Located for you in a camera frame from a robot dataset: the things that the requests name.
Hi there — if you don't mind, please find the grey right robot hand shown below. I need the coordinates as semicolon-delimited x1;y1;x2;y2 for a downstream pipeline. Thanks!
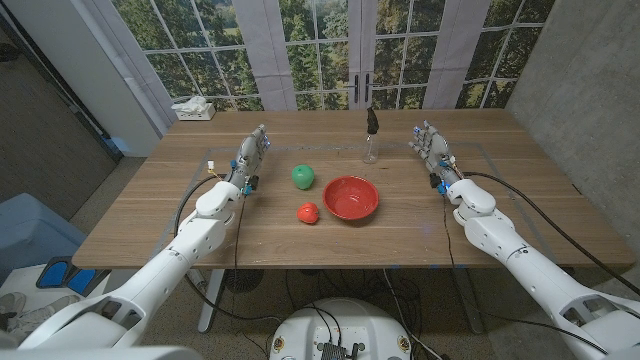
407;119;464;190

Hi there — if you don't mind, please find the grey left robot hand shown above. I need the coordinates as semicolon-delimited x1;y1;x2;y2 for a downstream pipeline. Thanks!
227;123;272;196

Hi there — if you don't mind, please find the clear spray bottle black pump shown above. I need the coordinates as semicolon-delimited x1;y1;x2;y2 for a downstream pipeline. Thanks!
362;106;381;165

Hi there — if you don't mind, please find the green apple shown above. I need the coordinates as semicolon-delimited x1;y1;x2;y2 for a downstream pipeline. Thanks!
291;164;316;191

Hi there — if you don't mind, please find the red bowl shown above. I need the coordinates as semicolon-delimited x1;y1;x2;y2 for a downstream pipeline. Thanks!
322;175;380;222

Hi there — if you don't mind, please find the white tissue box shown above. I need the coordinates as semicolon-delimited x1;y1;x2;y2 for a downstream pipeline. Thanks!
170;96;217;122

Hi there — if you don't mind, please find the black round grille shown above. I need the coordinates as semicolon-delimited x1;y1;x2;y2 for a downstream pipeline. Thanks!
223;268;265;294

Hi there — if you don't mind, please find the printed window backdrop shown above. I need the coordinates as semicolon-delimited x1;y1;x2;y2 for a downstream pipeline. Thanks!
74;0;557;136

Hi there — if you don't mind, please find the white table leg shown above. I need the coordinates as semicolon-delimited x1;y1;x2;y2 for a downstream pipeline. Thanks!
197;268;226;334

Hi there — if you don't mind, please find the grey table leg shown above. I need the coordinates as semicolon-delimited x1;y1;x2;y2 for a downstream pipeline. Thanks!
452;268;486;335

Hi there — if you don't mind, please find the white robot torso base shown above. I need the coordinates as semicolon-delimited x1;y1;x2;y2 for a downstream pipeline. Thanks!
269;297;414;360

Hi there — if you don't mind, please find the blue black foot pedal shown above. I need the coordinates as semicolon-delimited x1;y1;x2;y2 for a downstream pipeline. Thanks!
35;256;111;297

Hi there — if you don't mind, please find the blue storage bin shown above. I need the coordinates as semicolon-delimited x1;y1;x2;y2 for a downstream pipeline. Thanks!
0;193;87;284

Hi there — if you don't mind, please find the grey white sneaker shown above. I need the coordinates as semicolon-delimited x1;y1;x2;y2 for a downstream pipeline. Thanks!
0;291;27;317
7;294;81;345

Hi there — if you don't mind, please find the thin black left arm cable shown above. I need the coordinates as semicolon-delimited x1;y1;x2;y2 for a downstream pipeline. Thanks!
232;194;247;301

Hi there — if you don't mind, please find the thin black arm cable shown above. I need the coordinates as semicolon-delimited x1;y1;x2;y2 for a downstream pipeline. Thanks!
441;192;610;355
232;194;247;301

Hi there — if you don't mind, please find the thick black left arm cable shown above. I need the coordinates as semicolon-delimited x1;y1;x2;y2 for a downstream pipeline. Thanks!
173;173;284;322

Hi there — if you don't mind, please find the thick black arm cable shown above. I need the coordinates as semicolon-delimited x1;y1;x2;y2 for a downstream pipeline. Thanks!
462;171;640;297
173;173;284;322

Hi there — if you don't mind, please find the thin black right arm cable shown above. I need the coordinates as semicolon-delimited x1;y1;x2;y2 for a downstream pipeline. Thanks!
441;192;610;355

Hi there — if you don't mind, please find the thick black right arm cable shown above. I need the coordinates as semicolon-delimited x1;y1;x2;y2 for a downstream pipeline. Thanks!
462;171;640;297

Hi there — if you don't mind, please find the white floor cable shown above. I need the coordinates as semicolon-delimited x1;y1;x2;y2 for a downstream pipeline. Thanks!
382;268;442;360

